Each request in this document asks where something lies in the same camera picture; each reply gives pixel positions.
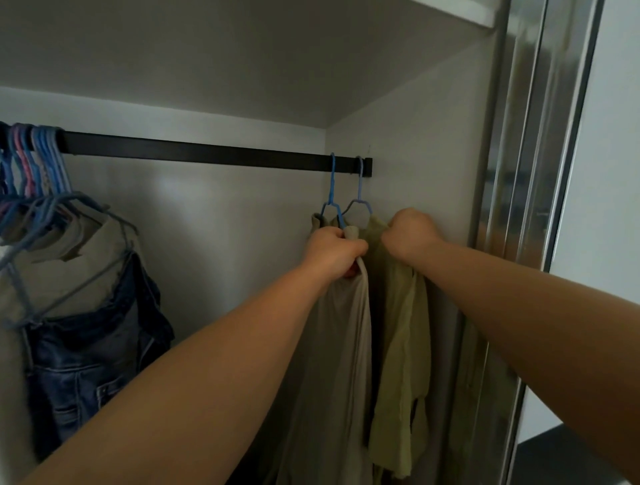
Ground person's right forearm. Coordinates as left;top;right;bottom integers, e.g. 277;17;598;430
415;239;640;485

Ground blue denim jeans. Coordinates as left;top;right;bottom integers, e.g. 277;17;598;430
25;252;176;463

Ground clothes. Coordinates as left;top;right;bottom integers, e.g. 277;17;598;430
0;207;139;485

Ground person's left forearm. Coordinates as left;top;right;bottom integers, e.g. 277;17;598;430
22;262;346;485

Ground person's left hand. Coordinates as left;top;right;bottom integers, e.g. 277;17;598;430
299;225;369;280

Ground black clothes rail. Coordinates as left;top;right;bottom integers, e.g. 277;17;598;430
0;125;374;179

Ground person's right hand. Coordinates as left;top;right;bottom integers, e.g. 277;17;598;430
381;208;446;268

